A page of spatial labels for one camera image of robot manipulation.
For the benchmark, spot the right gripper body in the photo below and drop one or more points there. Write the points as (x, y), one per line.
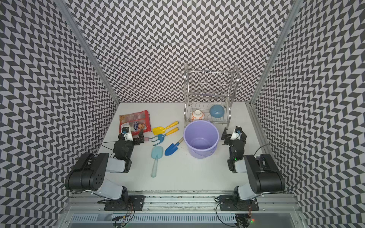
(227, 140)

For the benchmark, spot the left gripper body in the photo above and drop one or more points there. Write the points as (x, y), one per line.
(131, 144)

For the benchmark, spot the light blue plastic shovel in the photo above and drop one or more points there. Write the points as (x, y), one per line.
(156, 154)

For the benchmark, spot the blue trowel wooden handle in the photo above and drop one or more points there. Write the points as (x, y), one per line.
(173, 148)

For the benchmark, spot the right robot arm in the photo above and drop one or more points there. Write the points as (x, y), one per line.
(264, 177)

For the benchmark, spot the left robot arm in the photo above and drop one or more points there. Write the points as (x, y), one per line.
(89, 174)

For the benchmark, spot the red candy bag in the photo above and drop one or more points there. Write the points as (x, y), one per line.
(137, 122)

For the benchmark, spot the yellow toy shovel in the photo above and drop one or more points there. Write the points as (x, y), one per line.
(161, 130)

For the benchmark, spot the blue ceramic bowl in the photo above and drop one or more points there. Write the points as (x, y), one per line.
(217, 111)

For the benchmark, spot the purple plastic bucket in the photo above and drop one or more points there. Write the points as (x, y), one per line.
(201, 138)

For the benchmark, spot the red white patterned bowl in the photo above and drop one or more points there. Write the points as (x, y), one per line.
(197, 115)

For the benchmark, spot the metal dish rack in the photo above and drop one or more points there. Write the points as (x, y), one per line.
(202, 89)

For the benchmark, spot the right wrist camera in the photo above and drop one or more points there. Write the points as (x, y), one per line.
(237, 133)

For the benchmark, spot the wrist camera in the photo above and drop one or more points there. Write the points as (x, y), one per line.
(126, 133)
(237, 133)

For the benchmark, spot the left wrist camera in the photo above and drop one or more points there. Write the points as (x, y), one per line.
(126, 133)

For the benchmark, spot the blue fork yellow handle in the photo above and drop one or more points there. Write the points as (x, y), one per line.
(160, 138)

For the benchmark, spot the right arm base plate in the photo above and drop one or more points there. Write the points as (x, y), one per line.
(228, 203)

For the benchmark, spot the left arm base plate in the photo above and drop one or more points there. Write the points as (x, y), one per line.
(134, 203)

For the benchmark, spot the aluminium front rail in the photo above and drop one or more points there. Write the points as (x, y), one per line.
(183, 202)

